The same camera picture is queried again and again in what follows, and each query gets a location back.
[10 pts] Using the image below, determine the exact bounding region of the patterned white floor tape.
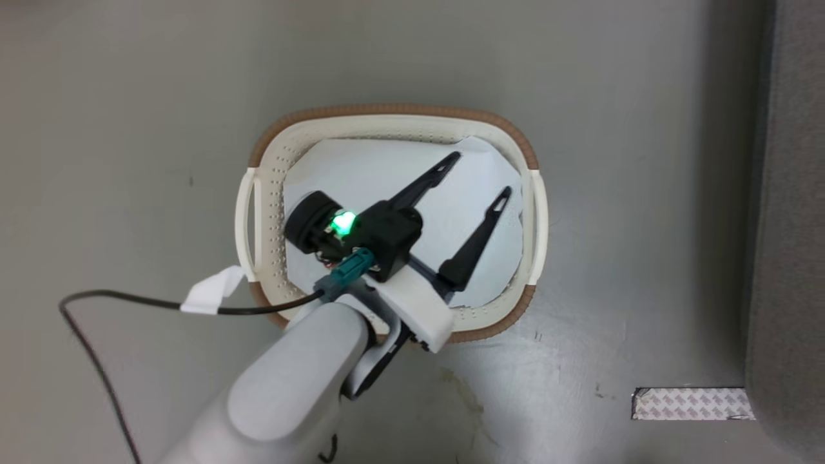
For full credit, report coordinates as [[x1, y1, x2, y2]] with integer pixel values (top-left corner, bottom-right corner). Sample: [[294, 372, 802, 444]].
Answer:
[[631, 387, 757, 421]]

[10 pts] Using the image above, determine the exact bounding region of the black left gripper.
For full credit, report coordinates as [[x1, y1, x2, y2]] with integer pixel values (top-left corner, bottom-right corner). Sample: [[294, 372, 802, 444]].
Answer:
[[284, 151, 514, 302]]

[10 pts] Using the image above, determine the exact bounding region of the cream laundry basket brown rim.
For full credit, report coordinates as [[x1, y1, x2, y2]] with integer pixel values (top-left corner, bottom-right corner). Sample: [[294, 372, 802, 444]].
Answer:
[[235, 104, 549, 344]]

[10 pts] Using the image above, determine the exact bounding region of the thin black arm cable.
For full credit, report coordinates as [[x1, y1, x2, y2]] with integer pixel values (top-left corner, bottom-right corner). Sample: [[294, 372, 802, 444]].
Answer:
[[59, 289, 327, 464]]

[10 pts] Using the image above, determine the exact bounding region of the teal cable connector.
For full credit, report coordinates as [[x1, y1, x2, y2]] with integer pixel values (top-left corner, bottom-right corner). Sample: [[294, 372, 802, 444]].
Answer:
[[313, 247, 376, 303]]

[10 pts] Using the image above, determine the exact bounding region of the white tape cable label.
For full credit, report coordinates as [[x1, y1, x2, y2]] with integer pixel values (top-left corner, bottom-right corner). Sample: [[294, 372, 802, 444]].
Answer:
[[180, 265, 248, 316]]

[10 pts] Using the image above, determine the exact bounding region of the white cloth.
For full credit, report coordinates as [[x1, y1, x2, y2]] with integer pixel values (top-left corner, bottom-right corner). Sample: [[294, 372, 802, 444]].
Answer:
[[282, 135, 525, 310]]

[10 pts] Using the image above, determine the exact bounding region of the grey fabric sofa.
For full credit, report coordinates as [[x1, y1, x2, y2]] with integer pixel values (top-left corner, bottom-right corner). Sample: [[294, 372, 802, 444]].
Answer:
[[743, 0, 825, 464]]

